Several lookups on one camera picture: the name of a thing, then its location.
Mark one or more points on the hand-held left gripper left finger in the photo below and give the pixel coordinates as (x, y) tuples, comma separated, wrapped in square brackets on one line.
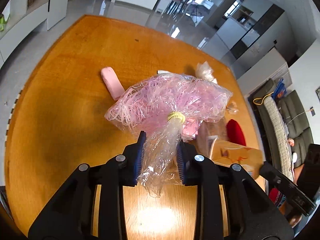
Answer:
[(140, 152)]

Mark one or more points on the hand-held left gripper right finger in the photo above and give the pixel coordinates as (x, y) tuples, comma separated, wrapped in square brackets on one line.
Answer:
[(180, 165)]

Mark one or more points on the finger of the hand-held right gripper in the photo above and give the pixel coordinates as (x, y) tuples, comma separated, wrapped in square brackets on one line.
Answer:
[(272, 173)]

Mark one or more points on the clear bag of pink rubber bands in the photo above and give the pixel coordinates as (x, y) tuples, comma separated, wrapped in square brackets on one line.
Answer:
[(160, 100)]

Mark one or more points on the person's right hand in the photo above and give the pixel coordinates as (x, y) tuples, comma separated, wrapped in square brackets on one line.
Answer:
[(294, 220)]

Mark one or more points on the red cloth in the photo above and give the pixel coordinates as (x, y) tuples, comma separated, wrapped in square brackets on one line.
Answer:
[(275, 196)]

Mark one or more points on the pink packet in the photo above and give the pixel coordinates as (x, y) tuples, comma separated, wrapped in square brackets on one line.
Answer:
[(192, 130)]

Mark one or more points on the grey quilted blanket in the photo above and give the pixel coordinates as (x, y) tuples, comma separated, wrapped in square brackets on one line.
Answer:
[(277, 125)]

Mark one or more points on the red rounded object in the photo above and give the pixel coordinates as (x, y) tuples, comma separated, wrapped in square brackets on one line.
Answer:
[(236, 132)]

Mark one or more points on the dark green sofa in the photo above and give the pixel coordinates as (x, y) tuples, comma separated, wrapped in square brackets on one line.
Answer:
[(297, 110)]

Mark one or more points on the pink soap bar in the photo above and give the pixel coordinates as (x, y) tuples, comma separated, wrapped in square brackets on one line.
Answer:
[(111, 81)]

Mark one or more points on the small clear wrapper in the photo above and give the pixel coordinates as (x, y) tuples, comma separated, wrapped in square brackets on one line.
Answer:
[(232, 108)]

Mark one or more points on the white paper piece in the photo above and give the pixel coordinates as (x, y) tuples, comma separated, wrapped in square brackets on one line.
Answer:
[(163, 72)]

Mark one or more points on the blue bag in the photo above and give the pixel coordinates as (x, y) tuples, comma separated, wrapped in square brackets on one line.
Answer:
[(280, 90)]

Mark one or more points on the white crumpled plastic bag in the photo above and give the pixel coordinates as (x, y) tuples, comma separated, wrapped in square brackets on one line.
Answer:
[(205, 71)]

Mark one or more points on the white low cabinet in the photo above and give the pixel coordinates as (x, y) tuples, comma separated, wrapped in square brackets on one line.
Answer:
[(265, 67)]

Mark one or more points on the dark glass cabinet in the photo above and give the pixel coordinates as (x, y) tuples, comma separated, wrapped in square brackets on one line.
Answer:
[(260, 30)]

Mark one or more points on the dark dining chair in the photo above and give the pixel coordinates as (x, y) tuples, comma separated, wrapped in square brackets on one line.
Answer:
[(175, 6)]

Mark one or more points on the open umbrella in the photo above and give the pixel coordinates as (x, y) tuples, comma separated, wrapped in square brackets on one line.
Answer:
[(197, 8)]

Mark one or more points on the white shelf cabinet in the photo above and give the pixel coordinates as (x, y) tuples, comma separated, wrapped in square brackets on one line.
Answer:
[(225, 12)]

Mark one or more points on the green toy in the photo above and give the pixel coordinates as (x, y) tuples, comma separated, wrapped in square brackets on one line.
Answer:
[(3, 21)]

